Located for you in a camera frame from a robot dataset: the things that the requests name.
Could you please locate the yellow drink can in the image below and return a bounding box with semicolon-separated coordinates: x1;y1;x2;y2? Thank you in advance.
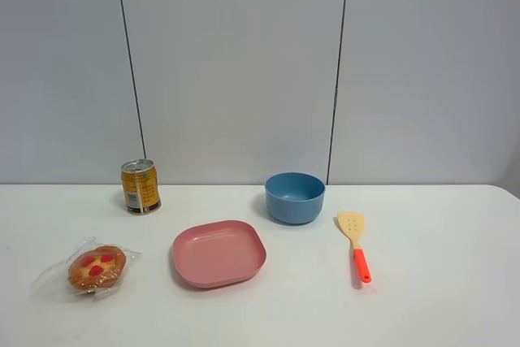
121;158;161;215

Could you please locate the blue plastic bowl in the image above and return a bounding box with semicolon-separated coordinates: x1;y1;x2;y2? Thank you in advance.
265;172;326;225

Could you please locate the fruit pastry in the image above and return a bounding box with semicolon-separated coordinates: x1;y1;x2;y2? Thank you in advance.
29;237;142;304

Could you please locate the pink square plate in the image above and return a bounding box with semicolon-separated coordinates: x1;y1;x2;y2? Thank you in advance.
171;220;267;289

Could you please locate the yellow spatula orange handle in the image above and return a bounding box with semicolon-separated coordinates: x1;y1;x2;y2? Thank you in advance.
337;212;371;284

